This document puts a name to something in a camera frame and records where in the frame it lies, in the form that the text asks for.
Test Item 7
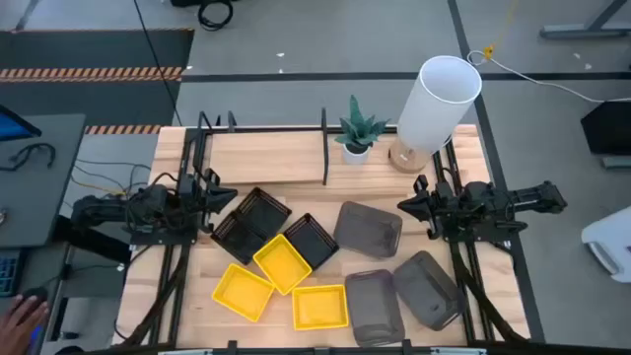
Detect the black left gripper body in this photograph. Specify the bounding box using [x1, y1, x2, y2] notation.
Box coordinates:
[176, 167, 222, 234]

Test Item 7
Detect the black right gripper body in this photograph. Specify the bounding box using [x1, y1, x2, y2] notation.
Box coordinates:
[413, 174, 460, 241]

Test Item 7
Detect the black slotted plastic basket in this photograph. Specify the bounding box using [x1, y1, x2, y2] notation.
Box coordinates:
[210, 210, 270, 266]
[235, 185, 293, 234]
[283, 212, 340, 271]

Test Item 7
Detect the grey translucent plastic basket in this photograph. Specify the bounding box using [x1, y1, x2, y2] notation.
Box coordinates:
[392, 249, 467, 332]
[344, 268, 406, 348]
[332, 200, 404, 259]

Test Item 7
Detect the yellow plastic basket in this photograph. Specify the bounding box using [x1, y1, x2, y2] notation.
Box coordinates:
[291, 284, 350, 331]
[211, 262, 276, 323]
[251, 233, 314, 297]

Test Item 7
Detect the green plant in white pot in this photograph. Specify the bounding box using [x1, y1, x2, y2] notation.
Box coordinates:
[334, 94, 391, 167]

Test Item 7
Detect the white lamp with wooden base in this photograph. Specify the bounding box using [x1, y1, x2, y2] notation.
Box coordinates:
[387, 54, 483, 175]

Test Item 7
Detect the dark grey desk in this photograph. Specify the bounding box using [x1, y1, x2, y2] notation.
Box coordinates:
[0, 113, 88, 248]

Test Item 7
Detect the white plastic object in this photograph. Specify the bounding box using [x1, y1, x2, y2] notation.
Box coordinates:
[581, 206, 631, 284]

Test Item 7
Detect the black mat with hazard stripes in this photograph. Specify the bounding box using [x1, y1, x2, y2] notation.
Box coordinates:
[0, 28, 196, 135]

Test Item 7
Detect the black box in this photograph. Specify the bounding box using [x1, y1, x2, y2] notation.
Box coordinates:
[580, 101, 631, 157]

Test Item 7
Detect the computer monitor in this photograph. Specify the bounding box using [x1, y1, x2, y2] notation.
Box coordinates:
[0, 104, 43, 143]

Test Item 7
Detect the black keyboard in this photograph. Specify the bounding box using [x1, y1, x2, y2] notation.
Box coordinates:
[0, 249, 22, 298]

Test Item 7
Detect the person's hand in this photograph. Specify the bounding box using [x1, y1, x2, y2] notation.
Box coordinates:
[0, 294, 51, 355]

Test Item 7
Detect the grey table leg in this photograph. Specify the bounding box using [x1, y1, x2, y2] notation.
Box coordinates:
[538, 0, 631, 40]

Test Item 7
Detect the wooden shelf with black frame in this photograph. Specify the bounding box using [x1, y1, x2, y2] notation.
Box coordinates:
[196, 106, 330, 191]

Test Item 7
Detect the black aluminium rig frame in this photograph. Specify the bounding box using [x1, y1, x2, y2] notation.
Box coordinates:
[112, 110, 543, 355]

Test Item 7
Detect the thin yellow wire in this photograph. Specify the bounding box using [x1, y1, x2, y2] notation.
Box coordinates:
[70, 175, 128, 197]

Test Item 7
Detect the thin black floor cable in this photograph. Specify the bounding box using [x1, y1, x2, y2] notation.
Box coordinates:
[132, 0, 183, 127]

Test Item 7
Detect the white floor cable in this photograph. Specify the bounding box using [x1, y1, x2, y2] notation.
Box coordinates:
[466, 48, 631, 105]

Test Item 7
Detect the coiled black cable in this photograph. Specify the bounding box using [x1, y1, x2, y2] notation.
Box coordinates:
[170, 0, 236, 33]

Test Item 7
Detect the black looped cable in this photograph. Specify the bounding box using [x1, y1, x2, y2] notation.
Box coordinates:
[0, 142, 57, 173]

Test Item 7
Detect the yellow floor cable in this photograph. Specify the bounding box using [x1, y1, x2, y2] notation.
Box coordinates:
[482, 0, 520, 61]

